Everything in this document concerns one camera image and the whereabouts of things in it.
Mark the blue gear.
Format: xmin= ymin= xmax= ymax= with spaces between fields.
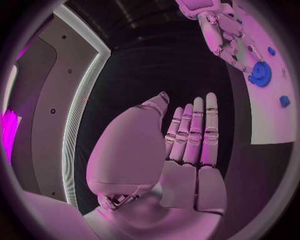
xmin=247 ymin=60 xmax=274 ymax=88

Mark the white task board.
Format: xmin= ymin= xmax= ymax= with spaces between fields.
xmin=220 ymin=0 xmax=297 ymax=145

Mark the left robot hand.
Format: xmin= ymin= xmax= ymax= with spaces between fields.
xmin=83 ymin=91 xmax=228 ymax=240

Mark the blue block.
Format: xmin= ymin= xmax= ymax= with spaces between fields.
xmin=278 ymin=95 xmax=292 ymax=108

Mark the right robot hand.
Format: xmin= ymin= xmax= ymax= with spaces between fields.
xmin=197 ymin=11 xmax=254 ymax=74

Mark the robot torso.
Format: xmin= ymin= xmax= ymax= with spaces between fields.
xmin=7 ymin=3 xmax=112 ymax=208

